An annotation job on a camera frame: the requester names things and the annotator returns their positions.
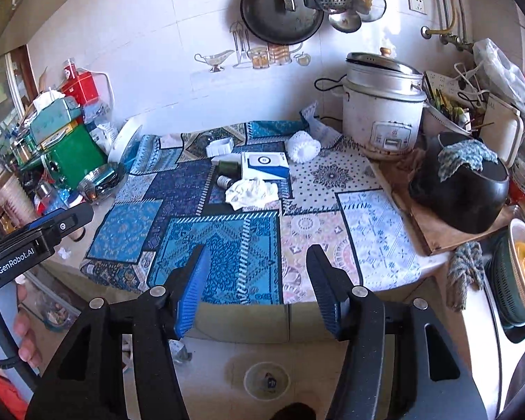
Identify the white plastic bag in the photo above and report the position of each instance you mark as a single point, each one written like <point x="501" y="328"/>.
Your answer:
<point x="499" y="75"/>

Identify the patchwork blue table mat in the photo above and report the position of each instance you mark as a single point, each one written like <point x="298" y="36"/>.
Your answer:
<point x="174" y="199"/>

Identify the wall socket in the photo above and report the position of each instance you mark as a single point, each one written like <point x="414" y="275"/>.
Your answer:
<point x="417" y="6"/>

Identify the green small bottle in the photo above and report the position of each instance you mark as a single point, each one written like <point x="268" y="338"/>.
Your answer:
<point x="230" y="169"/>

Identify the green colander basket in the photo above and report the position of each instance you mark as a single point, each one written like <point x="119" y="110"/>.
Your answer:
<point x="504" y="286"/>

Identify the blue white carton box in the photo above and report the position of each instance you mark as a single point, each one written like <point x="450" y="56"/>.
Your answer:
<point x="264" y="165"/>

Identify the grey dish rag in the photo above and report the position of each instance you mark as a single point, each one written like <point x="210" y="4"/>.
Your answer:
<point x="466" y="270"/>

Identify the clear plastic trash cup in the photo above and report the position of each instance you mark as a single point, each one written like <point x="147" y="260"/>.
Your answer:
<point x="266" y="381"/>

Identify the white tissue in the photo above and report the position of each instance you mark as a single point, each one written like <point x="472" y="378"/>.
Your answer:
<point x="251" y="193"/>

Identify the white rice cooker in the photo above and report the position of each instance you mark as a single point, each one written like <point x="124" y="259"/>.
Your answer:
<point x="382" y="107"/>

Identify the person left hand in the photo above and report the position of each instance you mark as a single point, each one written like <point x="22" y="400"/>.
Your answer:
<point x="28" y="352"/>

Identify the black round pot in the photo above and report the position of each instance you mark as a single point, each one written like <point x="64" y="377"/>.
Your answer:
<point x="463" y="182"/>

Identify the hanging mesh strainer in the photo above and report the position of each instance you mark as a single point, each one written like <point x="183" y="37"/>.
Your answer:
<point x="370" y="10"/>

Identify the wooden cutting board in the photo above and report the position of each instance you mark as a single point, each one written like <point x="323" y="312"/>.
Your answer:
<point x="434" y="235"/>

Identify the lower yellow cabinet doors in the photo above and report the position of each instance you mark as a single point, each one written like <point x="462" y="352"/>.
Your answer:
<point x="256" y="324"/>

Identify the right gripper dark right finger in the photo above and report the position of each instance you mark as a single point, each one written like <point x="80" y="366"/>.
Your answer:
<point x="332" y="287"/>

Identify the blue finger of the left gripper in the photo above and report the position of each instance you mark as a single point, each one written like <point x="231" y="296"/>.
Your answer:
<point x="53" y="216"/>

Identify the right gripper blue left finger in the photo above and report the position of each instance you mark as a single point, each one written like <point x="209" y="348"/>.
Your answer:
<point x="185" y="291"/>

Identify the red tin can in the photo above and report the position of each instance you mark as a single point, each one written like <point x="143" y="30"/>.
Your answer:
<point x="79" y="84"/>

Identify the black hanging frying pan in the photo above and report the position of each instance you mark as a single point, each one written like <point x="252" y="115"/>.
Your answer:
<point x="272" y="23"/>

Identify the teal tissue box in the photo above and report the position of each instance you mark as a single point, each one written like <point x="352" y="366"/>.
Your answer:
<point x="53" y="117"/>

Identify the stacked bowls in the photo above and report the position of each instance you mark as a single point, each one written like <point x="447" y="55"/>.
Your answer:
<point x="517" y="181"/>

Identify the small white paper scrap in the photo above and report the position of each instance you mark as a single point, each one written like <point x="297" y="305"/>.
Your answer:
<point x="64" y="253"/>

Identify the white electric kettle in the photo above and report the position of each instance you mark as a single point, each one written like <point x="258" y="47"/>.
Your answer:
<point x="502" y="129"/>

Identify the green metal box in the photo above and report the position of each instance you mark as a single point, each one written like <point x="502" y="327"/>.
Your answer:
<point x="68" y="156"/>

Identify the pink thermos bottle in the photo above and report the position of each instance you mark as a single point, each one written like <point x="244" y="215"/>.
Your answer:
<point x="16" y="203"/>

